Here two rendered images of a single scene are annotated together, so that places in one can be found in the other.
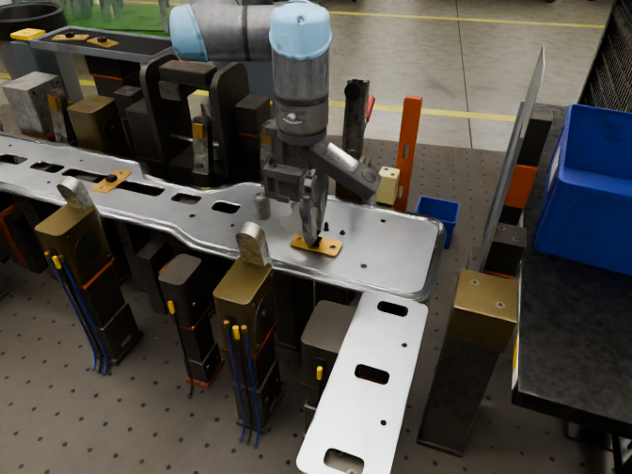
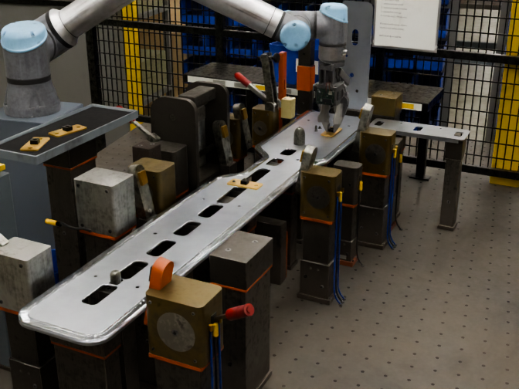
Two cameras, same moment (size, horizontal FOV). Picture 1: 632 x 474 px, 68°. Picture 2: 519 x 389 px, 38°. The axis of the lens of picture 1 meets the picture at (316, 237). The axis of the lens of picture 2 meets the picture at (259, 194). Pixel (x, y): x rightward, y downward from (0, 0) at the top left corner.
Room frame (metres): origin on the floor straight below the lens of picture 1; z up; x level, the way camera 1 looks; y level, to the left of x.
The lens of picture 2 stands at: (0.62, 2.11, 1.69)
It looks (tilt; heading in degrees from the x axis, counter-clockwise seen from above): 23 degrees down; 276
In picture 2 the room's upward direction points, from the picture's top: straight up
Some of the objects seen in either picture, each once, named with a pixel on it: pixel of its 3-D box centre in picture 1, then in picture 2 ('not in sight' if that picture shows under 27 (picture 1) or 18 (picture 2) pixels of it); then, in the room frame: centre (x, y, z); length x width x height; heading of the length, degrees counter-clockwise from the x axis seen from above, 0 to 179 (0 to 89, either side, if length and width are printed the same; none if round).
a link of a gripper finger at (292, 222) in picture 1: (297, 225); (336, 119); (0.60, 0.03, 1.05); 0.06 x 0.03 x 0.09; 70
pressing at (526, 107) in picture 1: (504, 178); (352, 56); (0.56, -0.26, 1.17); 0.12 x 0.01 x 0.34; 160
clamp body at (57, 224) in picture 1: (90, 295); (324, 237); (0.62, 0.43, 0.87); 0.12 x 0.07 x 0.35; 160
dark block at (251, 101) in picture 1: (260, 185); not in sight; (0.94, 0.13, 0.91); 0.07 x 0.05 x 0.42; 160
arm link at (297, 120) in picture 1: (301, 112); (333, 53); (0.62, 0.02, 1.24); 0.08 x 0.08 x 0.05
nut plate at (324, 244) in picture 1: (316, 241); (331, 130); (0.61, 0.00, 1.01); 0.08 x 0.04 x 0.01; 70
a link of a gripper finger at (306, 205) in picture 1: (308, 205); (340, 102); (0.59, 0.01, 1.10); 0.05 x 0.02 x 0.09; 160
